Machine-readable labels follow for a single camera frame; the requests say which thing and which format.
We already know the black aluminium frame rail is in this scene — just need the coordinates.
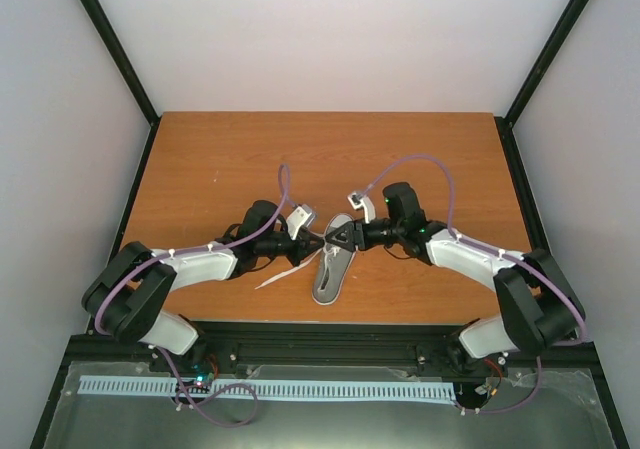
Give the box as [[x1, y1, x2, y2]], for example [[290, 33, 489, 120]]
[[61, 321, 604, 382]]

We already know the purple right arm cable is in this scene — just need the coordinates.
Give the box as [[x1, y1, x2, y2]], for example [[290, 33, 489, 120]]
[[359, 154, 587, 416]]

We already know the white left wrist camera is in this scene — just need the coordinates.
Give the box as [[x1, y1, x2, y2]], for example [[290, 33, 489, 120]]
[[286, 204, 317, 240]]

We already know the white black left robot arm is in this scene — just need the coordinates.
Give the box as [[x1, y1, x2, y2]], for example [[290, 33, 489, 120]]
[[81, 200, 324, 372]]

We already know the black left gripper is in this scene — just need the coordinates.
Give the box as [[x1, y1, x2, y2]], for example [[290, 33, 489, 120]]
[[257, 229, 327, 268]]

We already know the black frame post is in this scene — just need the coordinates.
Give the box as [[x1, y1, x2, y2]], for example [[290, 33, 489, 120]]
[[503, 0, 609, 123], [62, 0, 161, 125]]

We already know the light blue slotted cable duct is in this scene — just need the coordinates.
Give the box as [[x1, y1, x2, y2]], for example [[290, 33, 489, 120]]
[[77, 375, 456, 404]]

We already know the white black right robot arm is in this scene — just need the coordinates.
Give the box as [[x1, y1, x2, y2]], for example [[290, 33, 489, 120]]
[[325, 182, 586, 374]]

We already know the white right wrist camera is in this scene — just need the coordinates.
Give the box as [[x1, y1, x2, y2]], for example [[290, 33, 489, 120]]
[[347, 191, 376, 224]]

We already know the grey metal base plate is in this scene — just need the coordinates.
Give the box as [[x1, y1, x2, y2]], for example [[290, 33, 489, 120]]
[[33, 363, 624, 448]]

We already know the white shoelace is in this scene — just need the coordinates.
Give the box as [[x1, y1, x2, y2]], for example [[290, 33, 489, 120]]
[[255, 213, 353, 290]]

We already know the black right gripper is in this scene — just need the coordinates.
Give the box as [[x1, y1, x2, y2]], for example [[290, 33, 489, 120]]
[[326, 218, 404, 252]]

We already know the grey canvas sneaker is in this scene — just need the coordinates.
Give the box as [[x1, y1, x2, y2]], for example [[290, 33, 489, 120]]
[[311, 242, 355, 305]]

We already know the black right frame post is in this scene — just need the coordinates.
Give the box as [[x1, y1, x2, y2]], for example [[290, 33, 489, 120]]
[[503, 0, 609, 123]]

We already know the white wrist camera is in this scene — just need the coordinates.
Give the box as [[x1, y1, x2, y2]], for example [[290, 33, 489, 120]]
[[347, 191, 376, 224], [286, 204, 317, 240]]

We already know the black left frame post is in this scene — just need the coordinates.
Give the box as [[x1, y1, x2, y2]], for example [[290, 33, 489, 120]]
[[62, 0, 161, 125]]

